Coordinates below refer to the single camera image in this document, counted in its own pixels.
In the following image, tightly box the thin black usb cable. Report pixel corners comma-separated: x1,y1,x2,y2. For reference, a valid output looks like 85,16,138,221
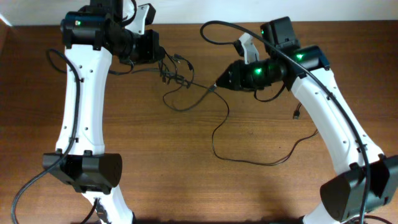
211,90,320,167

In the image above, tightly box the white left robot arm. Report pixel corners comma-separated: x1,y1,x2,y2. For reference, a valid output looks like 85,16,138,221
43,1,165,223

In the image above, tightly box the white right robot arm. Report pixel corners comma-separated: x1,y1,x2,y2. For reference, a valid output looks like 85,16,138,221
216,17,397,223

